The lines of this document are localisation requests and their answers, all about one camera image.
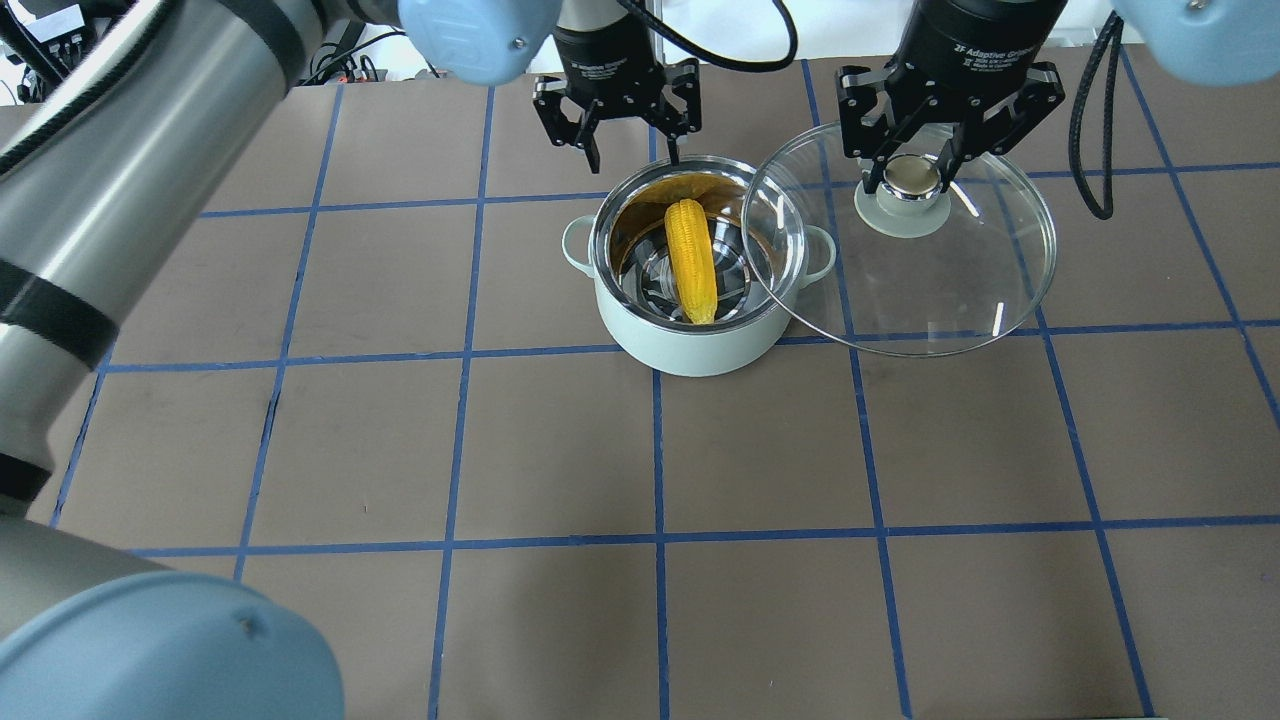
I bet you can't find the yellow corn cob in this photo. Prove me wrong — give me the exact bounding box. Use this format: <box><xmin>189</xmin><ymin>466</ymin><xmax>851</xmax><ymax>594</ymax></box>
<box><xmin>664</xmin><ymin>199</ymin><xmax>719</xmax><ymax>325</ymax></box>

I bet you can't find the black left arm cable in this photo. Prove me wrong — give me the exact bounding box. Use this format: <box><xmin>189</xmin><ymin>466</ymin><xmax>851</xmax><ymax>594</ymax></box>
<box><xmin>620</xmin><ymin>0</ymin><xmax>799</xmax><ymax>74</ymax></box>

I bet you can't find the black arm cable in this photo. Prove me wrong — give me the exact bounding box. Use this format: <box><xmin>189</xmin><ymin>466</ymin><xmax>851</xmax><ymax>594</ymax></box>
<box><xmin>1068</xmin><ymin>10</ymin><xmax>1132</xmax><ymax>222</ymax></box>
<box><xmin>620</xmin><ymin>0</ymin><xmax>799</xmax><ymax>74</ymax></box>

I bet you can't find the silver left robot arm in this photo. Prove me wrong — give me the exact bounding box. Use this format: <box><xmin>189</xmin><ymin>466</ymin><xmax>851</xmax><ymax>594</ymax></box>
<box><xmin>3</xmin><ymin>3</ymin><xmax>675</xmax><ymax>719</ymax></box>

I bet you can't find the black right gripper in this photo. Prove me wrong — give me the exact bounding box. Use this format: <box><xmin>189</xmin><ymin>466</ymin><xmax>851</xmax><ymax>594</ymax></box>
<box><xmin>836</xmin><ymin>1</ymin><xmax>1066</xmax><ymax>195</ymax></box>

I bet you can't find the glass pot lid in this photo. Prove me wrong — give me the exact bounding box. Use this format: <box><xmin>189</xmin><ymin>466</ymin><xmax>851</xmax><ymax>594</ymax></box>
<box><xmin>739</xmin><ymin>123</ymin><xmax>1059</xmax><ymax>357</ymax></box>

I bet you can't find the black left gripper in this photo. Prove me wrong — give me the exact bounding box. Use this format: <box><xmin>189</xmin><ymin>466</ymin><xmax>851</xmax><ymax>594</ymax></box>
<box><xmin>532</xmin><ymin>1</ymin><xmax>701</xmax><ymax>176</ymax></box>

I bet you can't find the mint green cooking pot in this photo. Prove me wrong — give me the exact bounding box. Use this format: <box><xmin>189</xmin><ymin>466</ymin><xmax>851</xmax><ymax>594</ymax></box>
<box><xmin>561</xmin><ymin>155</ymin><xmax>836</xmax><ymax>377</ymax></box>

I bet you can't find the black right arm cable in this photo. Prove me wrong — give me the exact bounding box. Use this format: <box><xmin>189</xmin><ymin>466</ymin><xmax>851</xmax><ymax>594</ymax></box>
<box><xmin>1068</xmin><ymin>10</ymin><xmax>1132</xmax><ymax>222</ymax></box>

